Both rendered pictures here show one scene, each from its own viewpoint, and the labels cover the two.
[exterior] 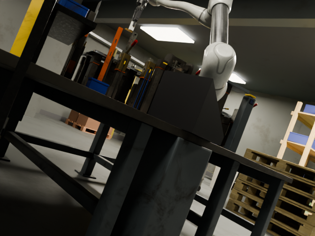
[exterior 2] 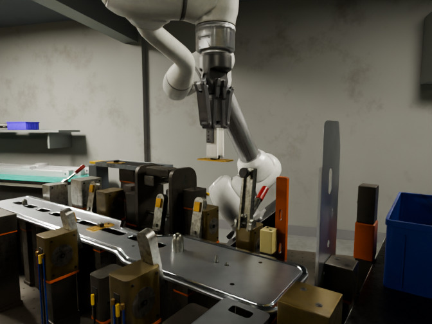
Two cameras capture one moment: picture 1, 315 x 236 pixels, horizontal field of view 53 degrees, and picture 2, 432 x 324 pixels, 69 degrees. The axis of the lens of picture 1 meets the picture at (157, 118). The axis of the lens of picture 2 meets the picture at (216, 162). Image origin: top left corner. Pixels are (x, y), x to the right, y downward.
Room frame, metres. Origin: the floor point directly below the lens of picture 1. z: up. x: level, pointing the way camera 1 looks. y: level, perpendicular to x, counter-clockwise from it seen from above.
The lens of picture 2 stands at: (2.64, 1.06, 1.33)
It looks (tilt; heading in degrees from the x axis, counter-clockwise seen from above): 6 degrees down; 240
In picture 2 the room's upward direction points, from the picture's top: straight up
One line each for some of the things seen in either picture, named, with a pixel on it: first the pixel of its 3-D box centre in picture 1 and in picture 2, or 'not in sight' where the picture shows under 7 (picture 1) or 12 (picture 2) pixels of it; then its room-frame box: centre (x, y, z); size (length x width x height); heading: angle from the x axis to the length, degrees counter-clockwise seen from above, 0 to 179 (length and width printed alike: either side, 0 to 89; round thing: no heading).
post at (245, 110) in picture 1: (239, 125); (99, 207); (2.36, -0.59, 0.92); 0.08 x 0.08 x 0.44; 25
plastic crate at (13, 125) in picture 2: not in sight; (23, 125); (2.73, -4.22, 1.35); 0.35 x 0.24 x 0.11; 134
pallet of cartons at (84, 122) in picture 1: (92, 120); not in sight; (8.29, 1.55, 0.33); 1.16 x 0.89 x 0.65; 134
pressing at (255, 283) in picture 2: (171, 89); (94, 227); (2.48, -0.02, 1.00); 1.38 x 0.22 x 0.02; 115
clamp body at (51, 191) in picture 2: (234, 131); (60, 220); (2.54, -0.61, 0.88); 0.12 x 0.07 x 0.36; 25
